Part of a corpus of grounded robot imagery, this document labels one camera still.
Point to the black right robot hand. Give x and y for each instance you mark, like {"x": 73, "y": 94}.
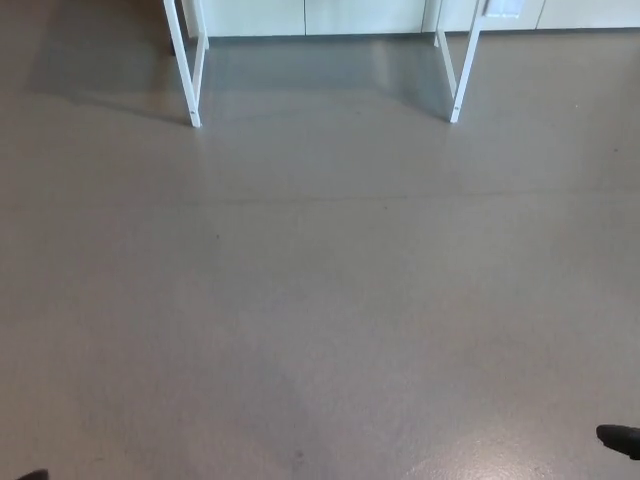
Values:
{"x": 622, "y": 439}

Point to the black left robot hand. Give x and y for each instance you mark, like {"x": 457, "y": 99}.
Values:
{"x": 36, "y": 475}

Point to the white desk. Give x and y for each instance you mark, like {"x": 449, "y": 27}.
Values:
{"x": 187, "y": 90}

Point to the white fabric side pouch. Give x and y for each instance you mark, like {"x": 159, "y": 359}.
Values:
{"x": 502, "y": 7}

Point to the white cabinet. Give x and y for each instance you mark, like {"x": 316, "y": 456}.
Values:
{"x": 350, "y": 15}

